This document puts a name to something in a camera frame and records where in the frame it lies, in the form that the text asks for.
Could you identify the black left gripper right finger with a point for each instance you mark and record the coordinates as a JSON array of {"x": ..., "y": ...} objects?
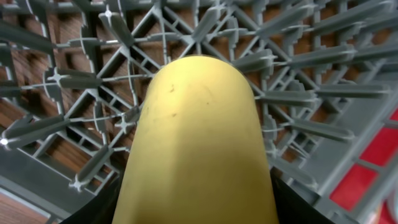
[{"x": 292, "y": 208}]

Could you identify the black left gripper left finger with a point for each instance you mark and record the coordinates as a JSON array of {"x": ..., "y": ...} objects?
[{"x": 100, "y": 210}]

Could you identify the yellow cup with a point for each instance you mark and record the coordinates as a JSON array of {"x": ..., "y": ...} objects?
[{"x": 198, "y": 154}]

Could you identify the grey dishwasher rack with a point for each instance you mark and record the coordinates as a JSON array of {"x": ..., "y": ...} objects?
[{"x": 75, "y": 74}]

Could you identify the red plastic tray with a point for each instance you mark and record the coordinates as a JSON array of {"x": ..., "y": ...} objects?
[{"x": 367, "y": 193}]

